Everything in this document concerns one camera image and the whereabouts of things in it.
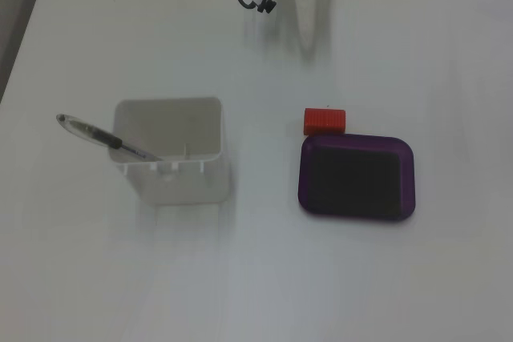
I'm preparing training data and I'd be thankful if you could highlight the white plastic pen holder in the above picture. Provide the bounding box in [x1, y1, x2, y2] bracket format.
[111, 96, 232, 205]

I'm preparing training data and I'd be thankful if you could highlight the purple metal tray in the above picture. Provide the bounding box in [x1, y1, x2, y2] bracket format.
[297, 132, 417, 223]

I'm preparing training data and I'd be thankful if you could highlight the black ballpoint pen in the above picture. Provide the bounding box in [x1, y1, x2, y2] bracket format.
[55, 112, 164, 162]

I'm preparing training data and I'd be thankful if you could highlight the red ribbed cube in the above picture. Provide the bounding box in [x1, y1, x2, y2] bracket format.
[302, 107, 347, 136]

